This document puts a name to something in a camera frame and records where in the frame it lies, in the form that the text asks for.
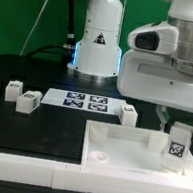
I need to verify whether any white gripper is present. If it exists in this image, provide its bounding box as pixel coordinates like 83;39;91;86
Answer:
117;49;193;131

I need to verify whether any white square tabletop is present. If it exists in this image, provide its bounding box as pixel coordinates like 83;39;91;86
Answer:
81;121;193;181

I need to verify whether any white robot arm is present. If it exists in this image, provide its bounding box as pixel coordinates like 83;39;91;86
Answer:
66;0;193;123

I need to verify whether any white sheet with tags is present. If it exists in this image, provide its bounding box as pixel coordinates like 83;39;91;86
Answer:
42;88;124;115

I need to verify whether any white front fence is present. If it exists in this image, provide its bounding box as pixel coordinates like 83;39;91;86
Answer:
0;153;193;193

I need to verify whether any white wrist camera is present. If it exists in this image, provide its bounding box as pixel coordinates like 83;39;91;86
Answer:
127;21;179;55

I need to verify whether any black thick cable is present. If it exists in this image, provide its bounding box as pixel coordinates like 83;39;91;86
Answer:
24;0;83;64

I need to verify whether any white thin cable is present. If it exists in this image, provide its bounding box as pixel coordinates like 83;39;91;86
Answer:
19;0;61;61

